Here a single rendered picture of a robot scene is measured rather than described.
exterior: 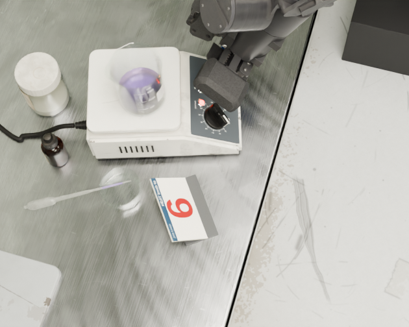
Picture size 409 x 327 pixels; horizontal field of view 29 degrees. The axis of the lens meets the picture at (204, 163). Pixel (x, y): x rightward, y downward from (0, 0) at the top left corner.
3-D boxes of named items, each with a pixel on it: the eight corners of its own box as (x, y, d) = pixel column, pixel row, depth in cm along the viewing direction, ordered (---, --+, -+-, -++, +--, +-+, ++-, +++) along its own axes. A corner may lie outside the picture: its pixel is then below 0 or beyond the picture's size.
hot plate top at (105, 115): (180, 49, 104) (180, 45, 103) (181, 131, 99) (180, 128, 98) (89, 52, 104) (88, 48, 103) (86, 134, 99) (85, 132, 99)
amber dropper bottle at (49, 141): (72, 150, 107) (61, 129, 101) (63, 170, 106) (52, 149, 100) (52, 145, 108) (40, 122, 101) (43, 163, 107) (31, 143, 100)
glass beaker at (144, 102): (160, 70, 102) (154, 36, 94) (173, 112, 100) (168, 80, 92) (108, 84, 102) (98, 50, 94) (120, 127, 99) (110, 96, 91)
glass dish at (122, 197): (136, 215, 103) (134, 209, 101) (96, 206, 104) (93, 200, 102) (147, 178, 105) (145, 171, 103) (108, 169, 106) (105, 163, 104)
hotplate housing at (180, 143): (237, 72, 111) (238, 43, 104) (241, 157, 106) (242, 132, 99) (82, 78, 112) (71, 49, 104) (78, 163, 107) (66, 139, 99)
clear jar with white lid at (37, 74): (66, 75, 112) (54, 46, 105) (74, 111, 110) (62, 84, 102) (24, 85, 112) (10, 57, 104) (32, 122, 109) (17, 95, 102)
